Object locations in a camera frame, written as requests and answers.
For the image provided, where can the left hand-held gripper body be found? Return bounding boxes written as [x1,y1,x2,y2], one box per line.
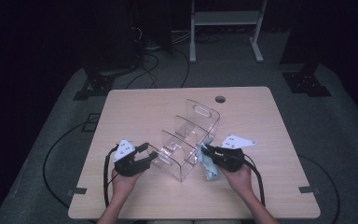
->
[112,138,152,177]

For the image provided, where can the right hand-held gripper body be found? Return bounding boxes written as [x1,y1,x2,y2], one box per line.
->
[213,134,257,173]

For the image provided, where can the light green cloth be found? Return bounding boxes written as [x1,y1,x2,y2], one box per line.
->
[197,136,220,181]

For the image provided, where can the clear plastic divided organizer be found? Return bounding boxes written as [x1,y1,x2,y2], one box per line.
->
[150,98,221,183]

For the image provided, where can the person's left hand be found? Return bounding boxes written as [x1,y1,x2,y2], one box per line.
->
[111,167,145,200]

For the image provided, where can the person's right hand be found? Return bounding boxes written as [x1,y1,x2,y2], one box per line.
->
[219,162,255,198]

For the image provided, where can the black tape square outline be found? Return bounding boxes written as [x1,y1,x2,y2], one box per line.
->
[81,112,102,133]

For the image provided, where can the grey tape strip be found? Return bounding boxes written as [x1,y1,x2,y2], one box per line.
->
[297,185,321,194]
[66,187,88,197]

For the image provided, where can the black stand base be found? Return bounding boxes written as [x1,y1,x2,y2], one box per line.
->
[73,66,116,101]
[282,63,332,97]

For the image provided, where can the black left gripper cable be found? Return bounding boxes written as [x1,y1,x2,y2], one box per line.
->
[103,145,120,209]

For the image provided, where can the black floor cable loops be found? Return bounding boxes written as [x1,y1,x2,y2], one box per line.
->
[125,46,190,90]

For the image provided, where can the long black floor cable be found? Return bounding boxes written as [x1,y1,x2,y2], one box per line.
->
[297,154,342,224]
[42,120,88,209]

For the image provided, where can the white floor cables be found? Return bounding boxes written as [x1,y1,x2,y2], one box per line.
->
[170,28,194,45]

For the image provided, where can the white metal table frame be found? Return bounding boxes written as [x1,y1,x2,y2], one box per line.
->
[188,0,269,64]

